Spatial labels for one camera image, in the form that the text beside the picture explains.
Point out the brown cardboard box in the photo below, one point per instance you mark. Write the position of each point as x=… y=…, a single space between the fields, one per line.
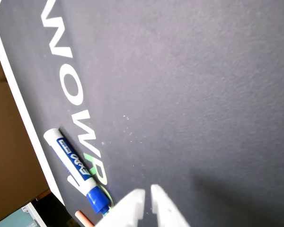
x=11 y=142

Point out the grey WOWROBO mat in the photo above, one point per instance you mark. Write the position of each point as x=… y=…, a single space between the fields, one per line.
x=180 y=94

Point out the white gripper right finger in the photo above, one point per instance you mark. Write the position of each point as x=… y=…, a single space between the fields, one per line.
x=165 y=210

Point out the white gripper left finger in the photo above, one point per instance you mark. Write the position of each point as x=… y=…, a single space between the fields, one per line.
x=129 y=208

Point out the orange chalk stick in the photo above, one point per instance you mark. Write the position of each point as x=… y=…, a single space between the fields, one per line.
x=84 y=218

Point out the teal metal cabinet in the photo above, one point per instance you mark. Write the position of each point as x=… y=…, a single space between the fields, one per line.
x=11 y=217

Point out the blue whiteboard marker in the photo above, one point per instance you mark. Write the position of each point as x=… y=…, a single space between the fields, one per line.
x=71 y=160

